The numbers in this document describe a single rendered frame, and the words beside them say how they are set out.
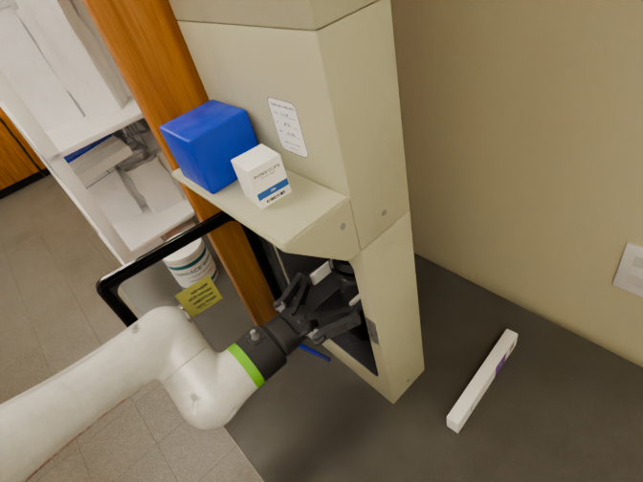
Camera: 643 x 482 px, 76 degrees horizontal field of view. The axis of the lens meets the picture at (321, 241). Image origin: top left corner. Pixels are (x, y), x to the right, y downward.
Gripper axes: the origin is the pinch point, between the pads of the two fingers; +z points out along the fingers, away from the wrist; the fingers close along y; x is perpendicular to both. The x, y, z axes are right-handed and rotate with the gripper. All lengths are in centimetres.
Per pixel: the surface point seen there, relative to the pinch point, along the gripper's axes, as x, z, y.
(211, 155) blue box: -37.2, -15.4, 3.3
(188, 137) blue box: -40.6, -17.0, 4.3
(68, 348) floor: 120, -85, 195
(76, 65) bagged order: -35, -7, 113
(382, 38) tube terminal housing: -48, 2, -15
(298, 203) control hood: -31.6, -11.7, -9.7
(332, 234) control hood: -28.1, -11.0, -14.8
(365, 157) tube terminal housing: -35.4, -3.1, -14.8
